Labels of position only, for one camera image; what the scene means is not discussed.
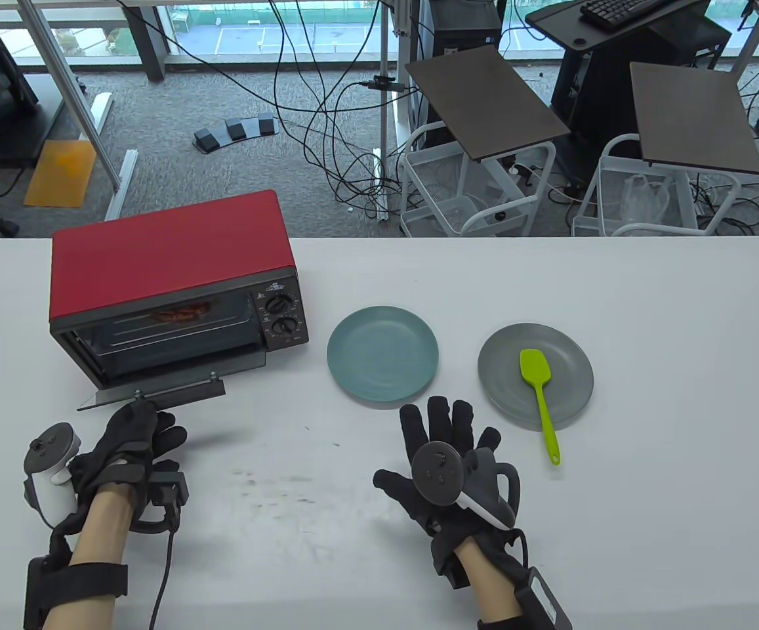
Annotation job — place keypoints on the person's left hand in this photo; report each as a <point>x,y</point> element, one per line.
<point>123,433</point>

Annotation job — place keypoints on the person's right hand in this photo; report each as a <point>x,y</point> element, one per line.
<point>448,430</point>

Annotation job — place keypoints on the grey VR controller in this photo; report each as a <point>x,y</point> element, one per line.
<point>435,476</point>
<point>51,449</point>

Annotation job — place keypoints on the green dessert spatula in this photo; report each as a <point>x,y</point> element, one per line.
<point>534,369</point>

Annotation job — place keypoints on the brown steak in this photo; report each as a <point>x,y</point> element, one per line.
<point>179,314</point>

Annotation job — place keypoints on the red toaster oven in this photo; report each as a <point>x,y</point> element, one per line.
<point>169,249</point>

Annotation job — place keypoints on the person's left forearm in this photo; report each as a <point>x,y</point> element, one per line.
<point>97,531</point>

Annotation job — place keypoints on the person's right forearm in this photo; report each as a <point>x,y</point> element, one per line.
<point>487,581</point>

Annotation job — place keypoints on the teal plate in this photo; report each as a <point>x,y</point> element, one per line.
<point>382,354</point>

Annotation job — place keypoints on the grey plate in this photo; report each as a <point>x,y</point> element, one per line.
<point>569,380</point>

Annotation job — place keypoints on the orange floor mat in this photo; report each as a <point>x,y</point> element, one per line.
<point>61,174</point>

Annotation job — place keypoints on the clear plastic bag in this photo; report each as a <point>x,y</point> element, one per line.
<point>645,200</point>

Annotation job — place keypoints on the grey foot pedal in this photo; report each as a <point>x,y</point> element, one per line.
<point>235,129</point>

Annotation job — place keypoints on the brown tilted board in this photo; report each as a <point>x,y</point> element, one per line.
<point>484,98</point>
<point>694,118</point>

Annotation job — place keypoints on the black computer tower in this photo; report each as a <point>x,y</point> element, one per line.
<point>464,26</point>

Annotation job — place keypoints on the black tilted desk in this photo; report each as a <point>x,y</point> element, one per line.
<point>655,59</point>

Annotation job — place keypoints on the black keyboard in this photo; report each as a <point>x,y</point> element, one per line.
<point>622,13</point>

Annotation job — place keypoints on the aluminium frame post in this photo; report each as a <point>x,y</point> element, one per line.
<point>67,85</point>
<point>387,98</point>

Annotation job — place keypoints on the small black camera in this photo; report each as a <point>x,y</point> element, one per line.
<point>384,83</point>

